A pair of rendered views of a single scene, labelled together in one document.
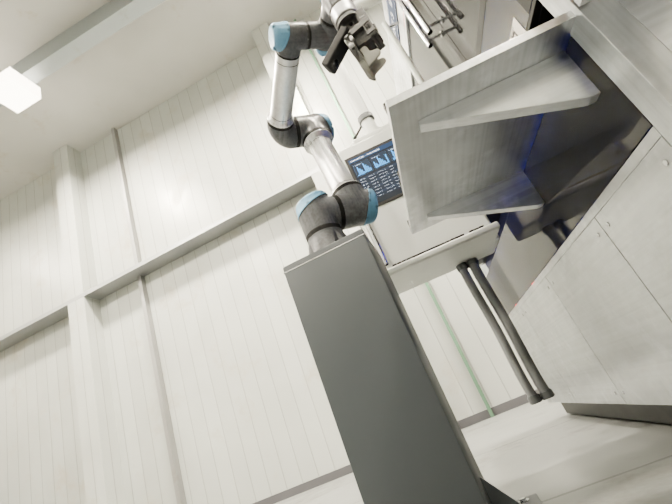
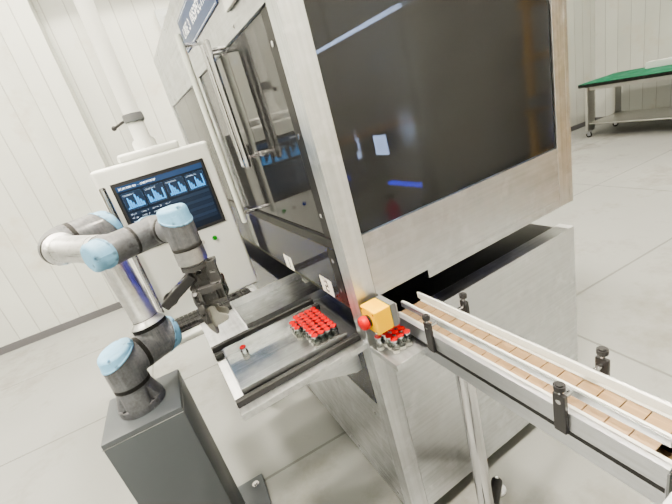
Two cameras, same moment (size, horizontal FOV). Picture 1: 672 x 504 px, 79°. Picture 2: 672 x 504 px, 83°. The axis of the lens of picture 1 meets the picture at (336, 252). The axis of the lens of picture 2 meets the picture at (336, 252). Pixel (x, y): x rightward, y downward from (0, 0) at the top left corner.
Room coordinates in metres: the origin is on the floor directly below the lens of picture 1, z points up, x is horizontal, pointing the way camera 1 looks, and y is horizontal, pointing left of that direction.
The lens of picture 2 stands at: (-0.21, -0.12, 1.56)
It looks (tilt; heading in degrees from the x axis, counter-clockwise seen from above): 21 degrees down; 331
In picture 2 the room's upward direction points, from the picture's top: 16 degrees counter-clockwise
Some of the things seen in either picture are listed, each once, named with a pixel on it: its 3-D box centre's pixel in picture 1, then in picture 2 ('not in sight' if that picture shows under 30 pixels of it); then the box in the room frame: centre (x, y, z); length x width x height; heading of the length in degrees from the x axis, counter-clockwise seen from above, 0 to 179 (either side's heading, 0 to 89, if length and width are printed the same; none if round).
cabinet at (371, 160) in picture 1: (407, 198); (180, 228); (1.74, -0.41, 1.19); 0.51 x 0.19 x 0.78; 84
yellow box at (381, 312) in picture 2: not in sight; (379, 314); (0.56, -0.63, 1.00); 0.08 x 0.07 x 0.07; 84
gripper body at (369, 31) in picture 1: (359, 35); (205, 282); (0.79, -0.28, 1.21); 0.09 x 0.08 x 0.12; 68
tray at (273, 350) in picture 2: not in sight; (282, 345); (0.83, -0.42, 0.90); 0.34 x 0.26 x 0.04; 84
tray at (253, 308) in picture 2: not in sight; (278, 297); (1.16, -0.57, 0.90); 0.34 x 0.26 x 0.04; 84
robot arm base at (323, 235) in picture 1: (329, 246); (136, 391); (1.14, 0.01, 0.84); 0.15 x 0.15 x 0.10
